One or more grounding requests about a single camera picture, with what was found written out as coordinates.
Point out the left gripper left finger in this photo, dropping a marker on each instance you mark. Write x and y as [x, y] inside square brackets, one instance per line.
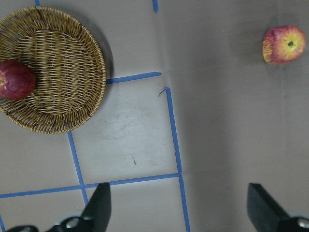
[94, 218]

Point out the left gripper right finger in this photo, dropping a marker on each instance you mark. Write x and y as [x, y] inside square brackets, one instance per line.
[267, 215]

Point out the red yellow apple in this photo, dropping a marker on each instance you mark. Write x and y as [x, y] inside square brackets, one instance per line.
[283, 44]

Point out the wicker basket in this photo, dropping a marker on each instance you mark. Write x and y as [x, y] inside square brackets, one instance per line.
[69, 65]

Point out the dark red apple in basket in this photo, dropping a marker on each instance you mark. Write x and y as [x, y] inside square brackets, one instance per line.
[17, 80]

